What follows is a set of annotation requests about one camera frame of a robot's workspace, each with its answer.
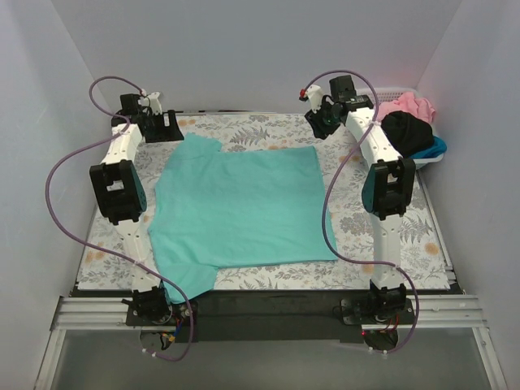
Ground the black t shirt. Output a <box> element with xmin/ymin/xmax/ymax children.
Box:
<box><xmin>381</xmin><ymin>111</ymin><xmax>435</xmax><ymax>158</ymax></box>

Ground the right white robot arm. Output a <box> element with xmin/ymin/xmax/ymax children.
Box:
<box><xmin>299</xmin><ymin>71</ymin><xmax>416</xmax><ymax>324</ymax></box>

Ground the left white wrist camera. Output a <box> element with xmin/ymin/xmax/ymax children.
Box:
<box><xmin>139</xmin><ymin>91</ymin><xmax>163</xmax><ymax>115</ymax></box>

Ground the white plastic laundry basket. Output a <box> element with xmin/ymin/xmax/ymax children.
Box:
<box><xmin>375</xmin><ymin>87</ymin><xmax>444</xmax><ymax>170</ymax></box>

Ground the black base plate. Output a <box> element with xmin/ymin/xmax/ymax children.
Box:
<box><xmin>125</xmin><ymin>288</ymin><xmax>418</xmax><ymax>345</ymax></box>

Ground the pink t shirt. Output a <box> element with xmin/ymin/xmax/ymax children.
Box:
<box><xmin>377</xmin><ymin>92</ymin><xmax>436</xmax><ymax>124</ymax></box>

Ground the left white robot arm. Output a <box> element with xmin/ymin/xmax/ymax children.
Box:
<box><xmin>89</xmin><ymin>92</ymin><xmax>184</xmax><ymax>325</ymax></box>

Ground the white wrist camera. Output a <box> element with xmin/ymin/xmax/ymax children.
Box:
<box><xmin>139</xmin><ymin>91</ymin><xmax>163</xmax><ymax>115</ymax></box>
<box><xmin>299</xmin><ymin>84</ymin><xmax>324</xmax><ymax>113</ymax></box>

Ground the blue t shirt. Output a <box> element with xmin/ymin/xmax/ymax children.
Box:
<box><xmin>410</xmin><ymin>136</ymin><xmax>447</xmax><ymax>159</ymax></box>

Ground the aluminium frame rail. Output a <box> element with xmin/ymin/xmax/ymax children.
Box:
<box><xmin>34</xmin><ymin>294</ymin><xmax>507</xmax><ymax>389</ymax></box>

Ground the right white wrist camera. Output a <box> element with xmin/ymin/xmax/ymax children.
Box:
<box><xmin>299</xmin><ymin>84</ymin><xmax>324</xmax><ymax>113</ymax></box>

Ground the teal t shirt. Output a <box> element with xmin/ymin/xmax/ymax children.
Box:
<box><xmin>149</xmin><ymin>134</ymin><xmax>336</xmax><ymax>303</ymax></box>

